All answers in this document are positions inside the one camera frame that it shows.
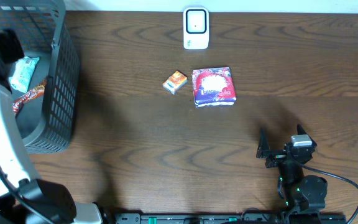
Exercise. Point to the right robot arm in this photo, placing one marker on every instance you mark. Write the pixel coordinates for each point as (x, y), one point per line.
(304, 194)

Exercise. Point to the orange chocolate bar wrapper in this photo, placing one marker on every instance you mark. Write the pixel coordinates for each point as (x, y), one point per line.
(32, 94)

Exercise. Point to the small orange box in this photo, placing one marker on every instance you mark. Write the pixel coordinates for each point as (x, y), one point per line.
(175, 82)

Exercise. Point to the red purple rice packet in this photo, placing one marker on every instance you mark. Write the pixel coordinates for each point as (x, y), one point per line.
(213, 87)

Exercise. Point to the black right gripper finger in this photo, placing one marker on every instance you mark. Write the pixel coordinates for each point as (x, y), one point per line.
(263, 149)
(301, 133)

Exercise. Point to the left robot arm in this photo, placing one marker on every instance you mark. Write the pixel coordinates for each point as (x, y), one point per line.
(24, 196)

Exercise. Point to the grey plastic mesh basket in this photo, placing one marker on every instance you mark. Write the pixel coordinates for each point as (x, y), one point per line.
(45, 123)

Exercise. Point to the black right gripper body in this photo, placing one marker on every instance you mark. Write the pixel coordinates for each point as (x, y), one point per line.
(276, 160)

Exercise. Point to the teal snack packet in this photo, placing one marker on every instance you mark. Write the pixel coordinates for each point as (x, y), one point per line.
(23, 72)

